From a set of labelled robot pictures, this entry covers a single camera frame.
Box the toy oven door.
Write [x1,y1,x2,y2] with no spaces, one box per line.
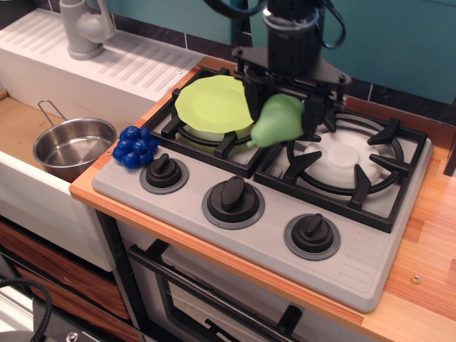
[118,222,369,341]

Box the black right stove knob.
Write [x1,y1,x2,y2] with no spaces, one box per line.
[284,214,341,261]

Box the black right burner grate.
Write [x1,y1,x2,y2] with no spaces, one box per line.
[254,111,428,233]

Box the black cable at bottom left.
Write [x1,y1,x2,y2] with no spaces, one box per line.
[0,279,53,342]

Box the black stove knob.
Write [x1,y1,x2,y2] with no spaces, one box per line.
[284,214,341,261]
[202,175,265,230]
[140,153,190,195]

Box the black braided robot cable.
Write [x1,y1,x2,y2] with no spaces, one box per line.
[202,0,268,18]

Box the wooden drawer front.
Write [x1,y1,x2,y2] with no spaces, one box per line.
[1,217,140,341]

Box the black left stove knob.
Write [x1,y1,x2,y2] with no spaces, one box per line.
[140,153,190,195]

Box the grey toy faucet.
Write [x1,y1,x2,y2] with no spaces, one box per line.
[59,0,115,61]

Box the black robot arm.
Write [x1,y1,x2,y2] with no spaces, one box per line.
[233,1,351,147]

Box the black left burner grate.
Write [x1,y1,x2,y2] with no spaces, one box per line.
[145,68,269,178]

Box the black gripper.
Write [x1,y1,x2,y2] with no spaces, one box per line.
[233,9,352,140]

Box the black burner grate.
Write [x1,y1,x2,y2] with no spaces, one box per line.
[254,111,428,233]
[145,68,269,178]

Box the blue toy blueberry cluster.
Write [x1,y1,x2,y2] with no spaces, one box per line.
[113,125,158,170]

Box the black middle stove knob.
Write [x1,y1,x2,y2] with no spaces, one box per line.
[202,175,265,230]

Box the green toy pear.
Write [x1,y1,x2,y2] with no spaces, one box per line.
[247,94,304,148]

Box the stainless steel pot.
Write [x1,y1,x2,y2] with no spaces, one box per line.
[33,111,117,183]

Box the grey toy stove top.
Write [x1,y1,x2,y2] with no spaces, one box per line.
[91,66,435,314]

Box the white toy sink unit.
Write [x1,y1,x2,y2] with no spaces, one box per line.
[1,9,202,271]

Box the light green plate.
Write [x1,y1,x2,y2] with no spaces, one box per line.
[175,75,253,133]

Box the black oven door handle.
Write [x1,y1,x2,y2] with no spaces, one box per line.
[128,240,302,341]

